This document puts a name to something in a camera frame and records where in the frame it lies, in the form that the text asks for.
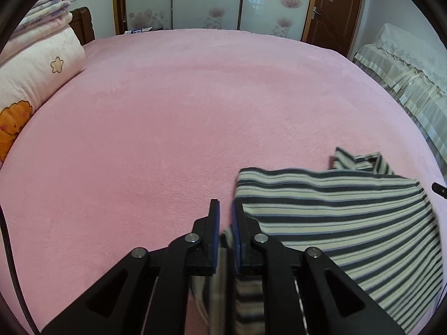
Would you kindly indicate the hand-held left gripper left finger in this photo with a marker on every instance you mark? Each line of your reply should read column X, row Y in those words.
column 215, row 230

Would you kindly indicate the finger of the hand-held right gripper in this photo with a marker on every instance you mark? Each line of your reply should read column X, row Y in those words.
column 440, row 189

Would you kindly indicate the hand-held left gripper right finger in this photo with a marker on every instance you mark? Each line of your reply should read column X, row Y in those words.
column 238, row 237

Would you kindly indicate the striped shirt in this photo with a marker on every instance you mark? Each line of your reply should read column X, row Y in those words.
column 331, row 216

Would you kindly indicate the lace-covered sofa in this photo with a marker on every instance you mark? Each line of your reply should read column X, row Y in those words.
column 412, row 76

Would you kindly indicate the pink bed blanket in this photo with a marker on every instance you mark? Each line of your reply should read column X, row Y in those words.
column 174, row 111

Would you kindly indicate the brown wooden door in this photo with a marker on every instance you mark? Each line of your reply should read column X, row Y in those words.
column 335, row 10

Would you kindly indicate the small blue white box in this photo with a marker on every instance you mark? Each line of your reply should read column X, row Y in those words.
column 138, row 31

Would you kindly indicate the orange cartoon pillow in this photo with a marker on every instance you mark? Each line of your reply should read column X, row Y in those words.
column 14, row 125

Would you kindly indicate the floral sliding wardrobe doors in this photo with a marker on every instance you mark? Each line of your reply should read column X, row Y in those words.
column 209, row 0

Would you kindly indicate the brown wooden headboard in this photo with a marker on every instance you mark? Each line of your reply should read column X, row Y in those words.
column 83, row 24

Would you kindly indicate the folded pastel blanket stack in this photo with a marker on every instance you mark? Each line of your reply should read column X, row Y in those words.
column 45, row 12

